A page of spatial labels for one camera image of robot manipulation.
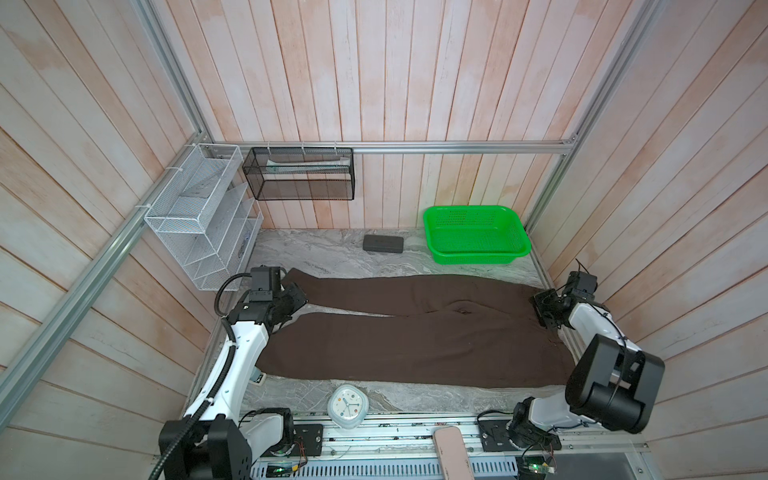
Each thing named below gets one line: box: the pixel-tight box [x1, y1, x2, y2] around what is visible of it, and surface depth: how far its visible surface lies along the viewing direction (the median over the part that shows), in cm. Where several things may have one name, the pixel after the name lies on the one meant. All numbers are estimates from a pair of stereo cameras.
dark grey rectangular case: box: [363, 234, 404, 254], surface depth 117 cm
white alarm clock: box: [327, 384, 369, 430], surface depth 78 cm
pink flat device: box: [433, 426, 475, 480], surface depth 71 cm
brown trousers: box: [255, 270, 575, 387], surface depth 92 cm
